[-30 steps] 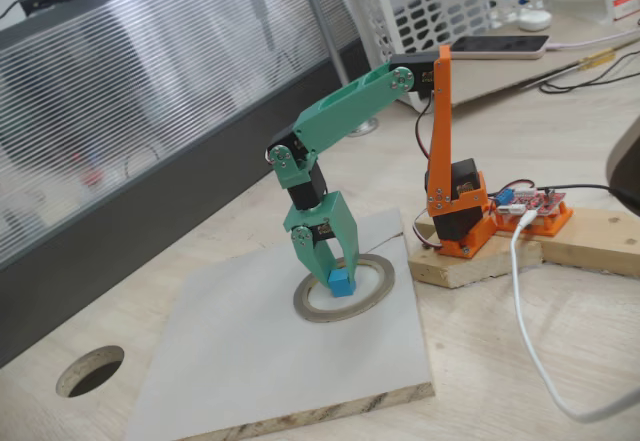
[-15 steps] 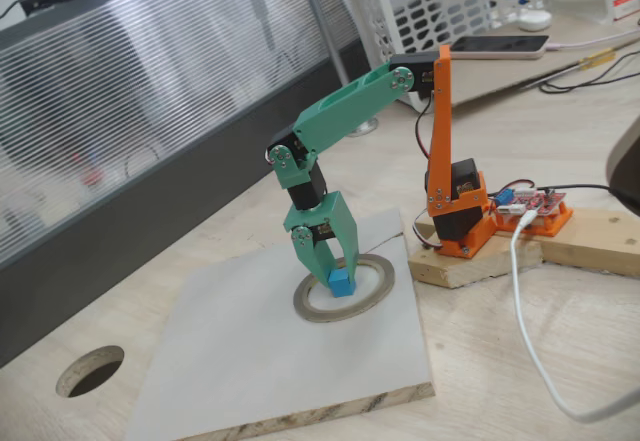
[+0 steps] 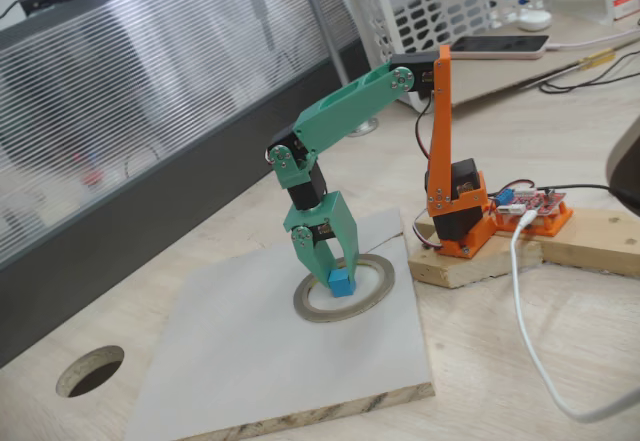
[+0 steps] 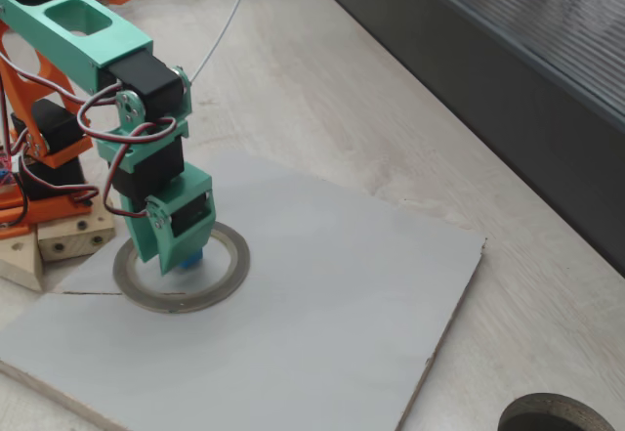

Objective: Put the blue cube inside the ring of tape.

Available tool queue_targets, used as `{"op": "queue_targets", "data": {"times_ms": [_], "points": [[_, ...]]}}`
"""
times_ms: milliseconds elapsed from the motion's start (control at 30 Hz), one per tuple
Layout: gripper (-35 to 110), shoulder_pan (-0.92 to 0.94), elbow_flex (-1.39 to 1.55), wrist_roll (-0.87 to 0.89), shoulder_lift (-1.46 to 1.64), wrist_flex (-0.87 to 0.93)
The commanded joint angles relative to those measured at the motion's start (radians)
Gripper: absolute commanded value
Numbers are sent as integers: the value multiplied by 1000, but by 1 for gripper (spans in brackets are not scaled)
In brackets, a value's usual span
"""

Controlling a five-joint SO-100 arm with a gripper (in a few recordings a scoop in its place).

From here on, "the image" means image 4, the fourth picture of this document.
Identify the blue cube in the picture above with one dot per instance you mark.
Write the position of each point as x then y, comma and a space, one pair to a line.
192, 261

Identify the wooden base block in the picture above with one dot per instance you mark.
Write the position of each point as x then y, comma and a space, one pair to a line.
70, 235

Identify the white laminated board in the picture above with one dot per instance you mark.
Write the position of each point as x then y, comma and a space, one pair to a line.
293, 353

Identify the ribbed glass desk partition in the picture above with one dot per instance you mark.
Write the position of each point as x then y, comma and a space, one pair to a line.
488, 59

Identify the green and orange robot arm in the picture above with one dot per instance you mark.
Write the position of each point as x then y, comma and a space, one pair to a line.
54, 45

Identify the green gripper with servo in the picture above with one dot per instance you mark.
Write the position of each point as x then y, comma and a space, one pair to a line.
187, 216

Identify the red controller board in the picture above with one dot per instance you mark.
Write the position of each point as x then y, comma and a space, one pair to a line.
4, 167

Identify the wooden base plank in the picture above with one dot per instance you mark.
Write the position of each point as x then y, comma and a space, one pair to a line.
19, 265

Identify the orange controller board mount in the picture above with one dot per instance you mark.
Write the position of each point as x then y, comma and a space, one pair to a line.
12, 232

